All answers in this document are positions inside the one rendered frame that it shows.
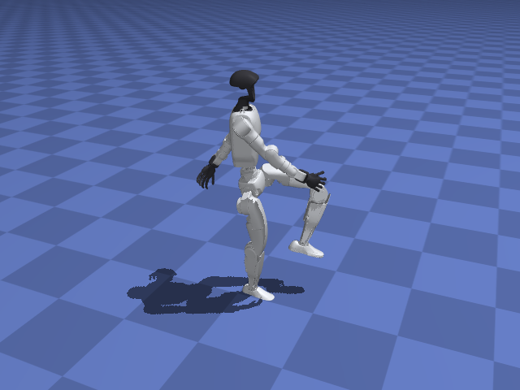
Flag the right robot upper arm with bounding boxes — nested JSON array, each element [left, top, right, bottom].
[[233, 116, 279, 160]]

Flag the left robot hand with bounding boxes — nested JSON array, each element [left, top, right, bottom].
[[197, 155, 220, 189]]

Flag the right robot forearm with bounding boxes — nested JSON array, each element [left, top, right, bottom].
[[265, 150, 306, 181]]

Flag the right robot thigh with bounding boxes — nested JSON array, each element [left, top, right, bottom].
[[236, 190, 268, 257]]

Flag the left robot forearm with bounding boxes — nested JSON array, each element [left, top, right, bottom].
[[213, 134, 232, 166]]

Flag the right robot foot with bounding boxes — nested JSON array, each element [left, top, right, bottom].
[[242, 284, 275, 301]]

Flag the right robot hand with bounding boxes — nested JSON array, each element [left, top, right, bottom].
[[295, 169, 327, 192]]

